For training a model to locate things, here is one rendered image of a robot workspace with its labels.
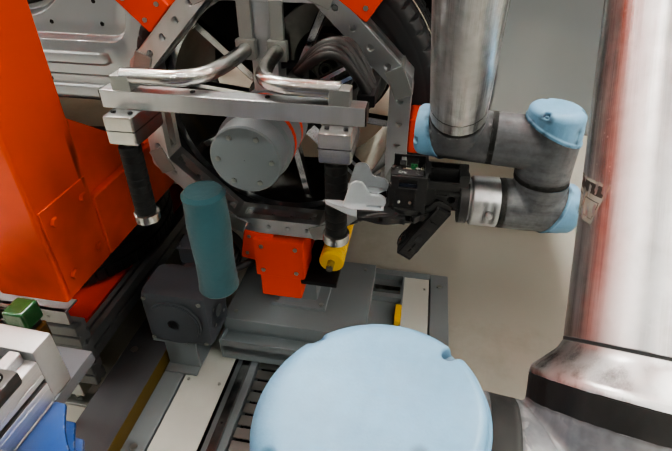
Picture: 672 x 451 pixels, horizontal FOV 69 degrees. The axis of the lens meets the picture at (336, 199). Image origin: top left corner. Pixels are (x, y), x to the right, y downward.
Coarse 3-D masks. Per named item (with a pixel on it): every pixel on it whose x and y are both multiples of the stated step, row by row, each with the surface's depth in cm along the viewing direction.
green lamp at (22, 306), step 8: (16, 304) 82; (24, 304) 82; (32, 304) 82; (8, 312) 80; (16, 312) 80; (24, 312) 81; (32, 312) 82; (40, 312) 84; (8, 320) 81; (16, 320) 81; (24, 320) 81; (32, 320) 82
